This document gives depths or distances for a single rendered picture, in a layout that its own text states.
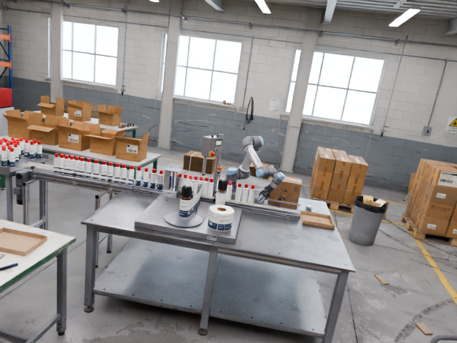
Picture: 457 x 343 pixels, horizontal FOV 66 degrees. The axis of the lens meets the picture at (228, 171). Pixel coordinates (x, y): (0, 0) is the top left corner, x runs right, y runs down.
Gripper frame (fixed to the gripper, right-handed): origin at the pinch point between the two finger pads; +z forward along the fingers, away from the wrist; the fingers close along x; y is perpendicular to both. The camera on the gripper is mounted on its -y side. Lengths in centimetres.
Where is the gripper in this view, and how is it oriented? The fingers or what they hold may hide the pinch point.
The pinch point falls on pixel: (258, 201)
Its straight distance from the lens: 344.4
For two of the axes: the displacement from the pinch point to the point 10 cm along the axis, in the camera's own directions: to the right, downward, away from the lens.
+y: -1.2, 2.5, -9.6
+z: -6.1, 7.5, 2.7
